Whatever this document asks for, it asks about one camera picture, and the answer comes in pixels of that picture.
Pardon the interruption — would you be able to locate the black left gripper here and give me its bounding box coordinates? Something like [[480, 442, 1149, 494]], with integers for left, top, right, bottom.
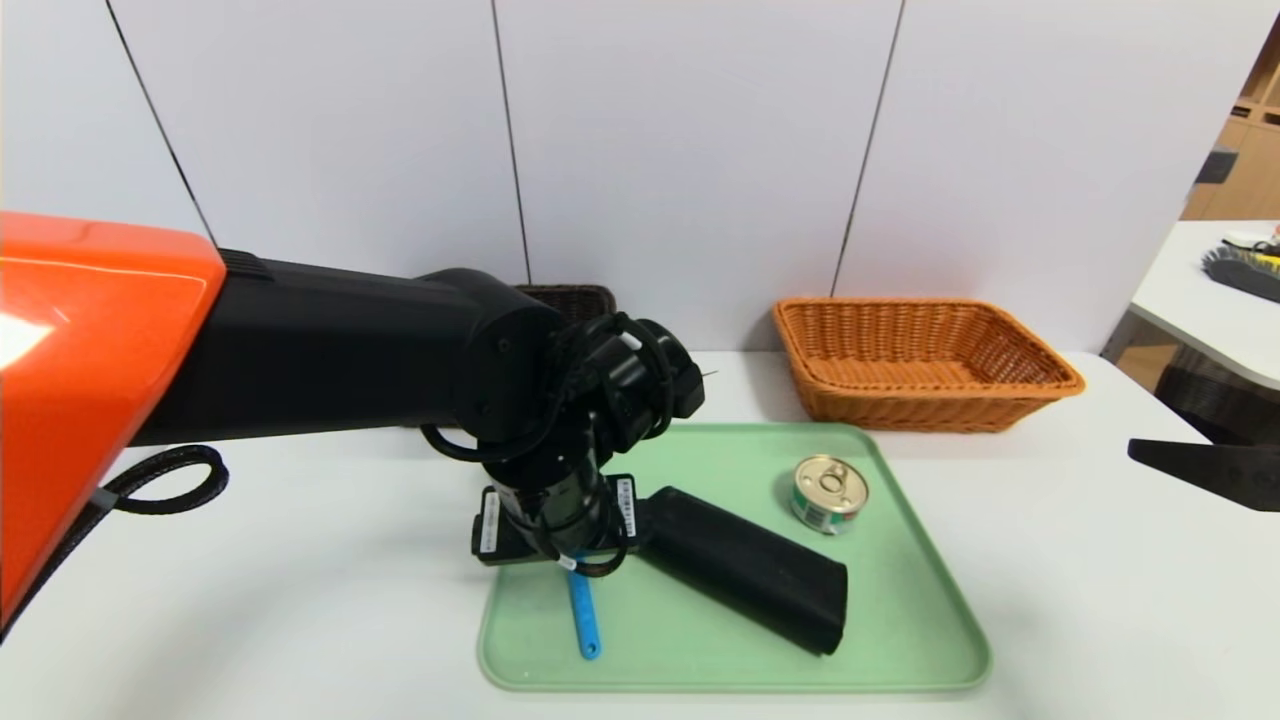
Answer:
[[470, 455, 641, 567]]

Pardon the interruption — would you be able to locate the wooden spoon with blue handle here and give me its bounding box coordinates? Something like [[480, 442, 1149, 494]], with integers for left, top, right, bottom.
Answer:
[[565, 570, 603, 661]]

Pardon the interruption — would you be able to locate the dark brown wicker basket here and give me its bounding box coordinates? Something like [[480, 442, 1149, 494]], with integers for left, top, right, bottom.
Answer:
[[513, 284, 618, 326]]

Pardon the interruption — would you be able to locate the orange wicker basket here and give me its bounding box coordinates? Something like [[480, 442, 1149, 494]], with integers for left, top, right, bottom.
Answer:
[[771, 297, 1087, 434]]

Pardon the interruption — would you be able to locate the black rectangular soft case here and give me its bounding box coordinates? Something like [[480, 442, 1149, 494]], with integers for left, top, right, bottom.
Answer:
[[635, 487, 850, 658]]

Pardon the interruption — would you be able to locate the small tin can with pull-tab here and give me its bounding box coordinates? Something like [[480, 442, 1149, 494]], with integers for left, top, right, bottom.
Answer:
[[790, 455, 871, 536]]

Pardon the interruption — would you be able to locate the light green plastic tray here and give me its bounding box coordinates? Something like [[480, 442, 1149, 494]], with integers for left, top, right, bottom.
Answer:
[[478, 422, 993, 694]]

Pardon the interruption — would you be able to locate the dark woven bin under table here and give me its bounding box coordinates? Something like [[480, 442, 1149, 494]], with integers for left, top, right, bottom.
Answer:
[[1155, 348, 1280, 446]]

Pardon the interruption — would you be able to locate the white side table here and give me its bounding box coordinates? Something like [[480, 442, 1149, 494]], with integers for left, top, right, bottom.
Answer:
[[1100, 220, 1280, 391]]

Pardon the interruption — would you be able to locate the black bristle brush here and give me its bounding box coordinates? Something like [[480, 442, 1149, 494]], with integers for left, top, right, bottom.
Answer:
[[1200, 245, 1280, 304]]

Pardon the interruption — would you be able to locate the light wooden shelf unit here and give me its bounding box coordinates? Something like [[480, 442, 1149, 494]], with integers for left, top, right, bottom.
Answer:
[[1178, 12, 1280, 223]]

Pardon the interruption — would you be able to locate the black smooth camera cable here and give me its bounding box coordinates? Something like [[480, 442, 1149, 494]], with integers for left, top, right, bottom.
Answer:
[[420, 312, 691, 579]]

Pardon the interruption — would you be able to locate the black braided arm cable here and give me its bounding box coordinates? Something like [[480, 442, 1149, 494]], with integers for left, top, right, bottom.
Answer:
[[0, 445, 229, 641]]

